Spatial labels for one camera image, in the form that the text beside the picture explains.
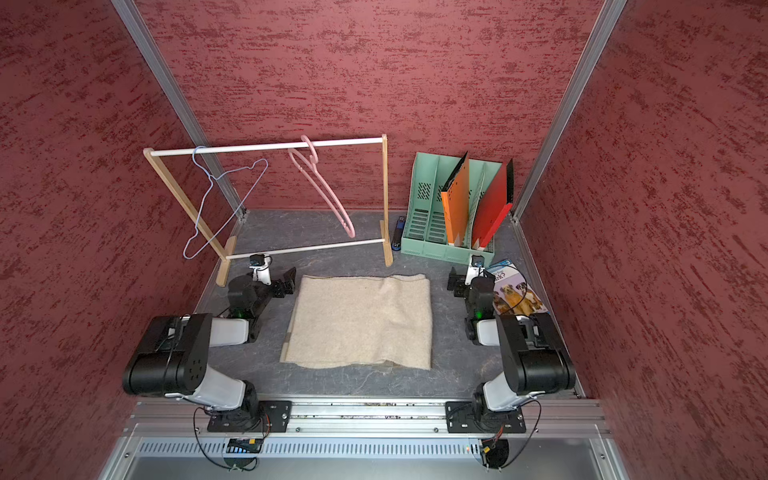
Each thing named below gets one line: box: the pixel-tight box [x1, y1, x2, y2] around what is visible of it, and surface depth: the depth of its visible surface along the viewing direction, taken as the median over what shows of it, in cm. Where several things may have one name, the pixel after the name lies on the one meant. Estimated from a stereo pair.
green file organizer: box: [401, 152, 502, 265], surface depth 107 cm
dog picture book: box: [487, 260, 550, 316], surface depth 97 cm
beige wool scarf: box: [280, 274, 433, 370], surface depth 89 cm
